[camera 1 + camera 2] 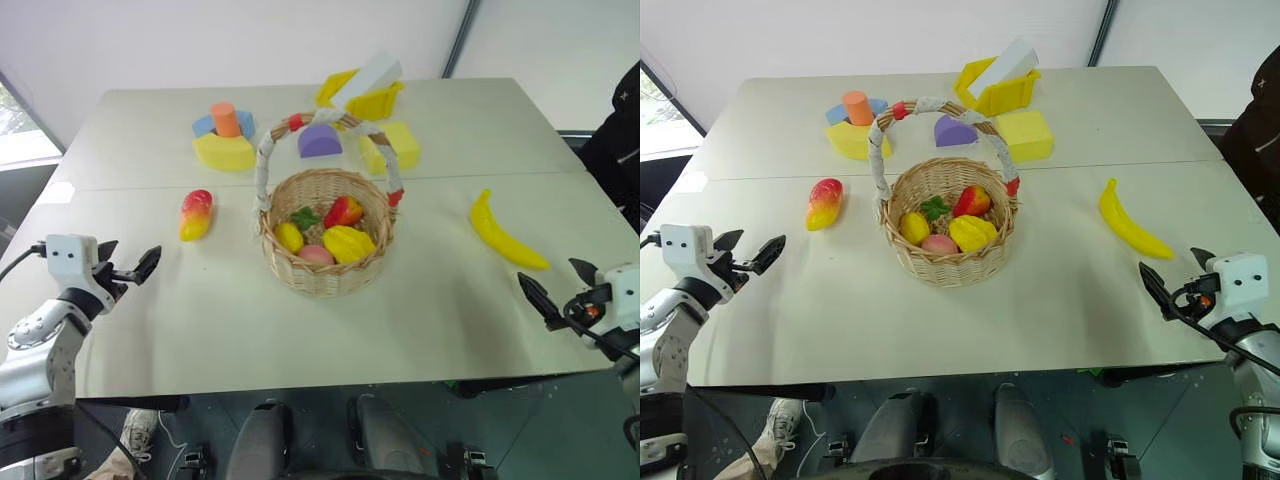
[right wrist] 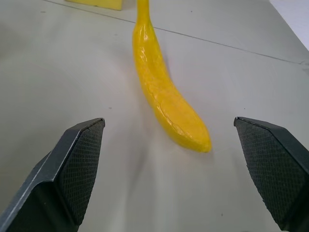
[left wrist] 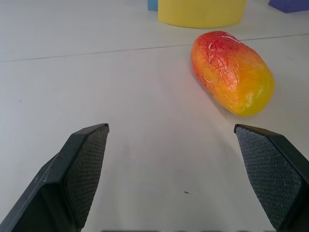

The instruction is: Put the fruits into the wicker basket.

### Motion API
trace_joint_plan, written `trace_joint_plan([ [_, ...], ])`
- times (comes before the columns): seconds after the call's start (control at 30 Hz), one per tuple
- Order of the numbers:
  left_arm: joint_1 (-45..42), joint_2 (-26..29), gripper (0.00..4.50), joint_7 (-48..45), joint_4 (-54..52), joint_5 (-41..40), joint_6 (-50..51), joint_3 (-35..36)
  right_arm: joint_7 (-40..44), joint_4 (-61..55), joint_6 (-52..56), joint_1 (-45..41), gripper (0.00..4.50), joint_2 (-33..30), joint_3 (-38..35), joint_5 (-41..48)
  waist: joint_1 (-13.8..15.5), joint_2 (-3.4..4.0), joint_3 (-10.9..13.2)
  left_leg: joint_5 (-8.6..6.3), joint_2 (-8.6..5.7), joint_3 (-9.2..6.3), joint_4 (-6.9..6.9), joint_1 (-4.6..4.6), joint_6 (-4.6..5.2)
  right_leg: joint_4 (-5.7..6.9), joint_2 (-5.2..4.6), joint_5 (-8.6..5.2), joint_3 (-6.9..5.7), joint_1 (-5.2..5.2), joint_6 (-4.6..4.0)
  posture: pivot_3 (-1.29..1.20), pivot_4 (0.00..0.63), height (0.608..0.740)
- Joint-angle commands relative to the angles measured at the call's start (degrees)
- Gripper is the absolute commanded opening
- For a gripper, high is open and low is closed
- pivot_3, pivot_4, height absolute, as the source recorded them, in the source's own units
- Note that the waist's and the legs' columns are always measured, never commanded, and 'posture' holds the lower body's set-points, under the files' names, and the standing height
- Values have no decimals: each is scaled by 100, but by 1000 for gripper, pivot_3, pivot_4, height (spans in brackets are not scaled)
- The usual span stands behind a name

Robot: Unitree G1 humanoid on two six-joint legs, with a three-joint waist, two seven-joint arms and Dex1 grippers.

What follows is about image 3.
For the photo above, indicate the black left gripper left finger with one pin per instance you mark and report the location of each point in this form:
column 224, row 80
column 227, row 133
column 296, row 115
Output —
column 72, row 174

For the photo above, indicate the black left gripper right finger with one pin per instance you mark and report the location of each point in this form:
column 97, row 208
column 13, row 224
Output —
column 272, row 169

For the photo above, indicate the red yellow toy mango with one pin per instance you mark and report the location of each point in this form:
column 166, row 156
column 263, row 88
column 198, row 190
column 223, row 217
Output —
column 231, row 72

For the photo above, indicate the purple foam block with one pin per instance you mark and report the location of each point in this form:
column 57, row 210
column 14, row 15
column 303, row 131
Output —
column 289, row 4

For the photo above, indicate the yellow foam cylinder block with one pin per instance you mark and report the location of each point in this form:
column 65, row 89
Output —
column 201, row 12

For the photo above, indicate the blue foam block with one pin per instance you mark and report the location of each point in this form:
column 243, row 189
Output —
column 152, row 4

